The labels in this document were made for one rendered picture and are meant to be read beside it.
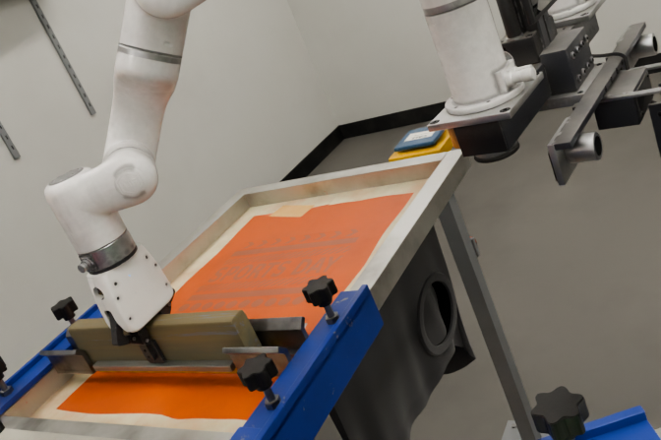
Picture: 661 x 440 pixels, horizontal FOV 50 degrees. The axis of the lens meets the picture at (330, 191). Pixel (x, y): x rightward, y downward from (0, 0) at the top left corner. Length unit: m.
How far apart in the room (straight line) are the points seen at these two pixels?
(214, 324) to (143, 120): 0.31
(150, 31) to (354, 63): 4.12
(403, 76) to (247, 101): 1.12
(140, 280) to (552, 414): 0.63
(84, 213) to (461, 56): 0.58
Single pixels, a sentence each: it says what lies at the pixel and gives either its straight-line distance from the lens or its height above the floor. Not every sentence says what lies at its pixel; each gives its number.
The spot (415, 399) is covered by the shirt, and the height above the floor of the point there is 0.68.
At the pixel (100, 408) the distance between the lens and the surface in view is 1.18.
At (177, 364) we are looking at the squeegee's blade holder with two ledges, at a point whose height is 1.00.
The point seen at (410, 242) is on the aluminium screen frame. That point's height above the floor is 0.97.
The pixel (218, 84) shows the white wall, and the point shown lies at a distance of 4.35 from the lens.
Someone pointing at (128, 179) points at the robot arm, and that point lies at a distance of 0.97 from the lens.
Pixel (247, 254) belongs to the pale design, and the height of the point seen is 0.95.
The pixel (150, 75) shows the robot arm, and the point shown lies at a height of 1.38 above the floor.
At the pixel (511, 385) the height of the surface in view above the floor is 0.26.
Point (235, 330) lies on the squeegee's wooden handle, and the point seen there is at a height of 1.04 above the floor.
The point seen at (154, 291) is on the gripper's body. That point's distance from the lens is 1.07.
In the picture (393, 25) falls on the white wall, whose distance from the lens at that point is 4.83.
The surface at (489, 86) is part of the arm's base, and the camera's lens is 1.10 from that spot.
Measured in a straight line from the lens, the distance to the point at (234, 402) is 1.00.
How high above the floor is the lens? 1.47
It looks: 20 degrees down
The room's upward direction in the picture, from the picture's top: 23 degrees counter-clockwise
